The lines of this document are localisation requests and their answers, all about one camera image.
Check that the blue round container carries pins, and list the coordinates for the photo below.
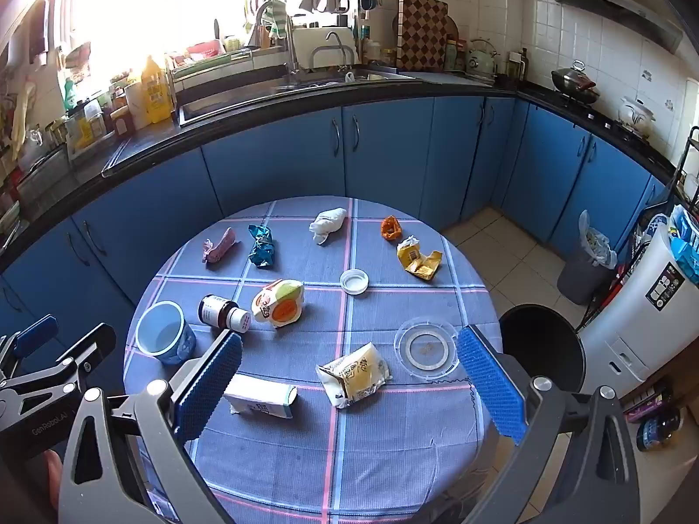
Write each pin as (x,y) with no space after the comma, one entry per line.
(658,428)

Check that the blue plaid tablecloth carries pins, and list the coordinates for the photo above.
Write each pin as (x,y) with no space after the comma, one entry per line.
(338,447)

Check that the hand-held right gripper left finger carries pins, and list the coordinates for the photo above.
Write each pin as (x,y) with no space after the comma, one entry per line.
(210,387)

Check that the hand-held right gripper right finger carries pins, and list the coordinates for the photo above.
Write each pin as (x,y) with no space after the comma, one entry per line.
(491,387)

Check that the blue kitchen cabinets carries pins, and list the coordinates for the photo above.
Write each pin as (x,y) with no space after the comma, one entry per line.
(382,158)

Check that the white appliance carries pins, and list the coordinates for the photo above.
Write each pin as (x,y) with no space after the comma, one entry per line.
(633,316)

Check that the white plastic lid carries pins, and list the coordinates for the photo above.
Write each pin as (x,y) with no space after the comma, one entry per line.
(354,281)

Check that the white ceramic pot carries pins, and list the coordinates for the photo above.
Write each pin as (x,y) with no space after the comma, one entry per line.
(636,113)

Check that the green striped towel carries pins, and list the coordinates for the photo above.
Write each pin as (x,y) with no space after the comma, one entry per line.
(276,19)

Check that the teal crumpled foil wrapper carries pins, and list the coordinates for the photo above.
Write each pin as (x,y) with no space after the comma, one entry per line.
(262,245)

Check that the brown bottle with white cap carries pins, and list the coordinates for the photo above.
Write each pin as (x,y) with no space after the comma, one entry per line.
(221,312)

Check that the blue packet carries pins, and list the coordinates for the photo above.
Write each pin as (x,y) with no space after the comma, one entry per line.
(685,236)

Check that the grey bin with white liner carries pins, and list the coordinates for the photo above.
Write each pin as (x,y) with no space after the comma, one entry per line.
(584,275)

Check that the black kitchen countertop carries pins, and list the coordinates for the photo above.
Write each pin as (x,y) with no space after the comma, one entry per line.
(273,106)

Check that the black round bin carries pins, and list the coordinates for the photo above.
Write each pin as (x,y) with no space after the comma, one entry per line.
(540,349)

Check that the person's left hand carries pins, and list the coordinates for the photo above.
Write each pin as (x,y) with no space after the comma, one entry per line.
(54,472)

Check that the clear round plastic lid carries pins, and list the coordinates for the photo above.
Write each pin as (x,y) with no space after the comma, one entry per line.
(426,346)

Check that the black wok with lid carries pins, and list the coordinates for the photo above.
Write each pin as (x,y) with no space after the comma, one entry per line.
(573,86)

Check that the yellow paper package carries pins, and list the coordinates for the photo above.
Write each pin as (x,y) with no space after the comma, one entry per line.
(418,259)

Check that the pink crumpled wrapper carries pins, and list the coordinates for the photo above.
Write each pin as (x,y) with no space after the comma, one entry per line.
(218,245)

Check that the tall steel faucet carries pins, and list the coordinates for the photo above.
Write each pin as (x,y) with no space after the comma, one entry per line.
(286,43)

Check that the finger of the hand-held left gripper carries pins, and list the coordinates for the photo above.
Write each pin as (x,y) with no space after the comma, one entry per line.
(90,346)
(35,334)

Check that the checkered cutting board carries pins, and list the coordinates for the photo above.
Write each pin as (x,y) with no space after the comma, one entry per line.
(420,30)

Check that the white crumpled plastic bag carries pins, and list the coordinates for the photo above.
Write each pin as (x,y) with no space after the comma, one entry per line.
(327,222)

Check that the small steel faucet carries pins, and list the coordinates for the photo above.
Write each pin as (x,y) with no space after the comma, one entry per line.
(341,49)

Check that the blue paper cup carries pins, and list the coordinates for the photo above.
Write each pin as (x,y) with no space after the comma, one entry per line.
(166,346)

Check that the white and orange carton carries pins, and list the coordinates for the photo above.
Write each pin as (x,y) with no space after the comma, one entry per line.
(278,303)

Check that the yellow detergent bottle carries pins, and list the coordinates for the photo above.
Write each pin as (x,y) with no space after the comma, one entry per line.
(154,90)

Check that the small white carton box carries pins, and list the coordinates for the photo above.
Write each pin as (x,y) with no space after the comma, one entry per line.
(259,396)

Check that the orange crumpled wrapper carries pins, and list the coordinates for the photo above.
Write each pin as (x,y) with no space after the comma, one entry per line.
(390,227)

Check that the steel sink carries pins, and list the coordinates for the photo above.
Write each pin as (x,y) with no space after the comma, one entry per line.
(284,90)

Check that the yellow bread wrapper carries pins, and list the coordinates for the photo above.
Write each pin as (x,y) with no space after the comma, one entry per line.
(355,374)

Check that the purple flat box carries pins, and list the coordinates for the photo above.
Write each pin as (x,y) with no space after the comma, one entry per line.
(647,399)

